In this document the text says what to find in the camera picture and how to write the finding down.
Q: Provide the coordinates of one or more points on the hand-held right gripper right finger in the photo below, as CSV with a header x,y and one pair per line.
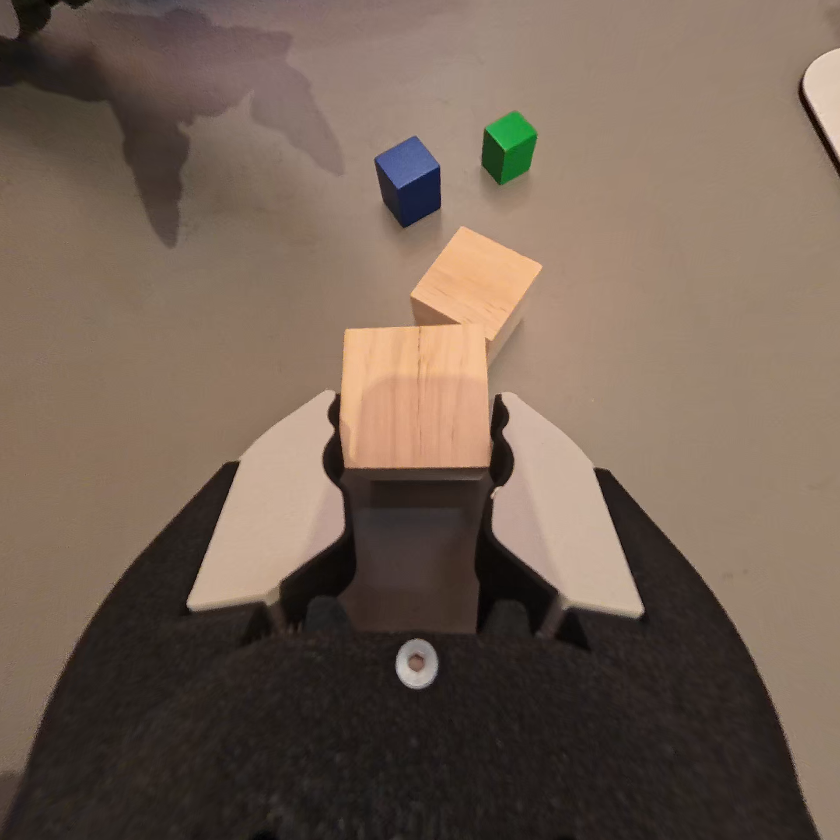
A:
x,y
558,518

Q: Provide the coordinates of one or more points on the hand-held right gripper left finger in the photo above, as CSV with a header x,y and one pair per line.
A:
x,y
269,512

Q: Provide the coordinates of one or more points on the large plain wooden cube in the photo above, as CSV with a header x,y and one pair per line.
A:
x,y
417,400

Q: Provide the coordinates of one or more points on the medium plain wooden cube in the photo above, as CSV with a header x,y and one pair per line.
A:
x,y
476,282

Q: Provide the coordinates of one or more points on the blue wooden cube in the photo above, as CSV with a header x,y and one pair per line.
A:
x,y
407,180

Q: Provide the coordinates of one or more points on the small green wooden cube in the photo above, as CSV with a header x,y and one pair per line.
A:
x,y
508,148

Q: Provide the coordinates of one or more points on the white document stand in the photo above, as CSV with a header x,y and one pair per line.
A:
x,y
825,105

